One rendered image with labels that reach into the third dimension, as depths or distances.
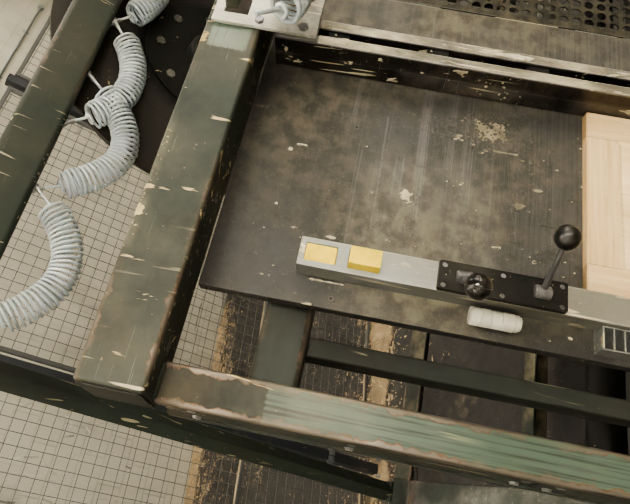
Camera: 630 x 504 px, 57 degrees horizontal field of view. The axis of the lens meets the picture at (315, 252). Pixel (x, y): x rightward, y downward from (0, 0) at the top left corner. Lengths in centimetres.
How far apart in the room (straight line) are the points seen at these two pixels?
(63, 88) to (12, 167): 23
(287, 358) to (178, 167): 35
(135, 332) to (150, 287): 7
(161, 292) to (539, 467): 57
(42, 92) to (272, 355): 84
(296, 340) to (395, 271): 19
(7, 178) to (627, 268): 119
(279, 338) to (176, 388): 19
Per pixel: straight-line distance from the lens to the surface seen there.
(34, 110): 146
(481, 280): 81
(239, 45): 109
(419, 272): 93
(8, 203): 136
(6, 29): 745
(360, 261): 90
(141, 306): 85
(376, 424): 84
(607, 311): 101
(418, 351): 211
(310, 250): 92
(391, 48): 114
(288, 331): 95
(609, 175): 116
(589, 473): 92
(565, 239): 89
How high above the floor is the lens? 208
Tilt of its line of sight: 25 degrees down
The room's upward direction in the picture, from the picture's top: 65 degrees counter-clockwise
